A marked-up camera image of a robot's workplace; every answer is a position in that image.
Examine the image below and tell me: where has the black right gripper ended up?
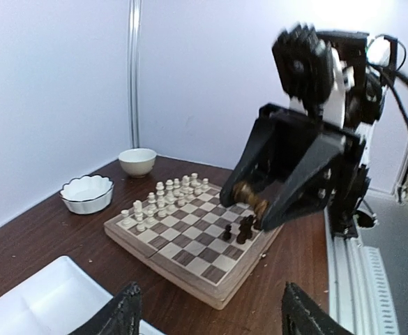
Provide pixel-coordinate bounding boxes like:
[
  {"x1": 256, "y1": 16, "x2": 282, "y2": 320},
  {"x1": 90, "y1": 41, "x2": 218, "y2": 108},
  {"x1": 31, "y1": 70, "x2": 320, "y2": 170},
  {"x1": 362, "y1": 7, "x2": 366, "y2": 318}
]
[{"x1": 220, "y1": 103, "x2": 366, "y2": 232}]

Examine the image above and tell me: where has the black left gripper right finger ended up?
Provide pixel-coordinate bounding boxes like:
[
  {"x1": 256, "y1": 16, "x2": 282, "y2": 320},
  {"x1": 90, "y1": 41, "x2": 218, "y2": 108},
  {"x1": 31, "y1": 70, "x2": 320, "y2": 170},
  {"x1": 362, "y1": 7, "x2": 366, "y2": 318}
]
[{"x1": 282, "y1": 282, "x2": 353, "y2": 335}]

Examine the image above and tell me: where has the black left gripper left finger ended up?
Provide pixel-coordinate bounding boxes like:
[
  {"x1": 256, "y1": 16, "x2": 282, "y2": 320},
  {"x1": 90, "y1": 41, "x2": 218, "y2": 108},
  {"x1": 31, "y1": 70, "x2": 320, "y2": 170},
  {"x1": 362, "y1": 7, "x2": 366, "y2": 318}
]
[{"x1": 70, "y1": 282, "x2": 142, "y2": 335}]

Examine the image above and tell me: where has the dark rook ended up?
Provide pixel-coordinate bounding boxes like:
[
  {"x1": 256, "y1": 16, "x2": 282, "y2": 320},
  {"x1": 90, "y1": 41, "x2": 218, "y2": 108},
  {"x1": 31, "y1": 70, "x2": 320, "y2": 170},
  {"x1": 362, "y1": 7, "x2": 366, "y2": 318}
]
[{"x1": 232, "y1": 181, "x2": 269, "y2": 217}]

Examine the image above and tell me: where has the dark chess piece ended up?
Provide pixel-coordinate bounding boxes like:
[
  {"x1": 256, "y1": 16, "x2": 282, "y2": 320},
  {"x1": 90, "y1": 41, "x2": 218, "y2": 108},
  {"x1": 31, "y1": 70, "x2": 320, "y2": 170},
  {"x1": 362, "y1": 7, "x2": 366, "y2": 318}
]
[{"x1": 236, "y1": 215, "x2": 255, "y2": 244}]

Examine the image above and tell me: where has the white plastic compartment tray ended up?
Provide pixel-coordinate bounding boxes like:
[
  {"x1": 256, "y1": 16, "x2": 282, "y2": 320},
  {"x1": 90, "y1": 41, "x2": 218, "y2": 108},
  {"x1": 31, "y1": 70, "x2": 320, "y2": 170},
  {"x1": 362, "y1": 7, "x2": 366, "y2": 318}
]
[{"x1": 0, "y1": 255, "x2": 163, "y2": 335}]

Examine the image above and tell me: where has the dark pawn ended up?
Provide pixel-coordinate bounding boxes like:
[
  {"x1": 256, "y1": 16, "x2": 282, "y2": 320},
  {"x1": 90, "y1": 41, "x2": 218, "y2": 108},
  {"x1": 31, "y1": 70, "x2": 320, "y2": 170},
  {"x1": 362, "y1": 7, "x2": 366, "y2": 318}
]
[{"x1": 222, "y1": 224, "x2": 232, "y2": 241}]

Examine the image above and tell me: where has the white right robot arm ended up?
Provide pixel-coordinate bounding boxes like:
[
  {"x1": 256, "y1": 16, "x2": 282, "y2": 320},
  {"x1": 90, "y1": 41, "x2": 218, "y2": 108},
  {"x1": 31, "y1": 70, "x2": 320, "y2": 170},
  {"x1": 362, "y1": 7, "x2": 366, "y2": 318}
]
[{"x1": 220, "y1": 25, "x2": 408, "y2": 242}]

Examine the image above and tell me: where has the white knight right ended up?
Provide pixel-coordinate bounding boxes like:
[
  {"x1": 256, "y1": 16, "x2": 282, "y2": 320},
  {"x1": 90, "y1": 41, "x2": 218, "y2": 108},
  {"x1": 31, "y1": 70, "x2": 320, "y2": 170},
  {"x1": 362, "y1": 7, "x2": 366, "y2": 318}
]
[{"x1": 181, "y1": 175, "x2": 190, "y2": 195}]

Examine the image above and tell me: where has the white knight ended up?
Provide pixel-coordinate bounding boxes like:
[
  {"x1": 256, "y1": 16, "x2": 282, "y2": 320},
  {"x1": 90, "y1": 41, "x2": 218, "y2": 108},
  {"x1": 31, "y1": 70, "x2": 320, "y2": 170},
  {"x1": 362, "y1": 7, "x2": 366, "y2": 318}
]
[
  {"x1": 181, "y1": 175, "x2": 190, "y2": 195},
  {"x1": 133, "y1": 200, "x2": 144, "y2": 222}
]

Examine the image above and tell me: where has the wooden chessboard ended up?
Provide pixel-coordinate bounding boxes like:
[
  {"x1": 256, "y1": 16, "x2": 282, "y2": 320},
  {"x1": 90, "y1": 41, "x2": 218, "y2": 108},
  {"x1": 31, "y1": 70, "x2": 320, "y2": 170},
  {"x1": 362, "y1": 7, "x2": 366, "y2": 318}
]
[{"x1": 104, "y1": 184, "x2": 280, "y2": 310}]

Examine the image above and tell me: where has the white bishop right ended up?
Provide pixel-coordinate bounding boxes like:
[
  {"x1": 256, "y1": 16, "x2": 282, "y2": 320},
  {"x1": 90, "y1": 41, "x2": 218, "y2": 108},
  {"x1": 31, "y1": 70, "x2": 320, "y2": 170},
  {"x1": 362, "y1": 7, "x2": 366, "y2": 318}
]
[{"x1": 173, "y1": 178, "x2": 181, "y2": 198}]

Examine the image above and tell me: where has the white bishop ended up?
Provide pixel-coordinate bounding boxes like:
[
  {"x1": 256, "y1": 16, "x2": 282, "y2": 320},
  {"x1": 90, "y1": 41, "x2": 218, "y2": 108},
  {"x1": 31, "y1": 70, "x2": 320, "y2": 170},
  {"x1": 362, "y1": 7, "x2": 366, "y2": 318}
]
[
  {"x1": 173, "y1": 178, "x2": 181, "y2": 198},
  {"x1": 148, "y1": 192, "x2": 157, "y2": 211}
]

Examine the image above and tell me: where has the white king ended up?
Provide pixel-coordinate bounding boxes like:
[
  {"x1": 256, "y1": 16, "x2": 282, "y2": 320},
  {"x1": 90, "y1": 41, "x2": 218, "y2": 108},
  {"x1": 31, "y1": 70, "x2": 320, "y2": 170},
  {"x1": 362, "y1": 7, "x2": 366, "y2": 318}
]
[{"x1": 165, "y1": 179, "x2": 175, "y2": 204}]

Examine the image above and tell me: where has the white knight left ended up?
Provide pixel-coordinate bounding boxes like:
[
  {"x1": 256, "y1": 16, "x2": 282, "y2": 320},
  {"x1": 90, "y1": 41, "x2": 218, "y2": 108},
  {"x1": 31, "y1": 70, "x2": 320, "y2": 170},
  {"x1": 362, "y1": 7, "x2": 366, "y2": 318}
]
[{"x1": 133, "y1": 200, "x2": 144, "y2": 222}]

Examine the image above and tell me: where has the white bishop left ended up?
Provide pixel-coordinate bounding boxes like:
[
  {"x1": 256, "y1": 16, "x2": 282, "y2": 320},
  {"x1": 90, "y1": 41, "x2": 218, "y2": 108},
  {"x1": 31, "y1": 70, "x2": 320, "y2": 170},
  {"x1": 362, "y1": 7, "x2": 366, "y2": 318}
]
[{"x1": 148, "y1": 192, "x2": 157, "y2": 211}]

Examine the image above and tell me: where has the white queen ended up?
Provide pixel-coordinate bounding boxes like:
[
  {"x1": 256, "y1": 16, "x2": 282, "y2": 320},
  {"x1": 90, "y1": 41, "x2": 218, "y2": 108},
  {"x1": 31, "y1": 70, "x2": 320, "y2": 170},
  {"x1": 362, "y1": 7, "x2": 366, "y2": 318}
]
[{"x1": 156, "y1": 181, "x2": 165, "y2": 206}]

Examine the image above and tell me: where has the white scalloped bowl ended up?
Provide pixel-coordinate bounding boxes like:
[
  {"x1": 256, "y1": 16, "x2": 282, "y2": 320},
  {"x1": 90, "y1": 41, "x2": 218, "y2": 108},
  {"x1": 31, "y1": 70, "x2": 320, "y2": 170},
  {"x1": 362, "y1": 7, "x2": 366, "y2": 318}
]
[{"x1": 59, "y1": 174, "x2": 114, "y2": 215}]

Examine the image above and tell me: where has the cream round bowl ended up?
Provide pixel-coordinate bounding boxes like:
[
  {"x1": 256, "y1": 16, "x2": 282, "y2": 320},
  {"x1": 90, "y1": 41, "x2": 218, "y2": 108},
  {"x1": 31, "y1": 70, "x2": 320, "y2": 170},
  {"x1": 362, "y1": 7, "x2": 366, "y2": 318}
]
[{"x1": 118, "y1": 148, "x2": 157, "y2": 178}]

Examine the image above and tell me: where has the aluminium front rail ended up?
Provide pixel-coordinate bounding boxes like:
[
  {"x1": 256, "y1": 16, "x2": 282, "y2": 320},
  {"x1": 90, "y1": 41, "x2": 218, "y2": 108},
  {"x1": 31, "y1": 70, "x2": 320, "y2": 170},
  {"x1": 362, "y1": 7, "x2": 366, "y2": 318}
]
[{"x1": 324, "y1": 209, "x2": 400, "y2": 334}]

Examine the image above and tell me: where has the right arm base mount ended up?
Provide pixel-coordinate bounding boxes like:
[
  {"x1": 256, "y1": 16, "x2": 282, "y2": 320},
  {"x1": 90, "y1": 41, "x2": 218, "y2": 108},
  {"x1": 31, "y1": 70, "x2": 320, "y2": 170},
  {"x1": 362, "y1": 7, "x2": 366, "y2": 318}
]
[{"x1": 327, "y1": 196, "x2": 379, "y2": 239}]

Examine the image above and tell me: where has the right aluminium frame post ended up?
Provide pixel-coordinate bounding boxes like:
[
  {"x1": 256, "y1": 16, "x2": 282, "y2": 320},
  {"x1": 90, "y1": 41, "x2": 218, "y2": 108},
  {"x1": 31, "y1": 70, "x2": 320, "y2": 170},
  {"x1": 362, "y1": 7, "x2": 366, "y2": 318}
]
[{"x1": 127, "y1": 0, "x2": 142, "y2": 148}]

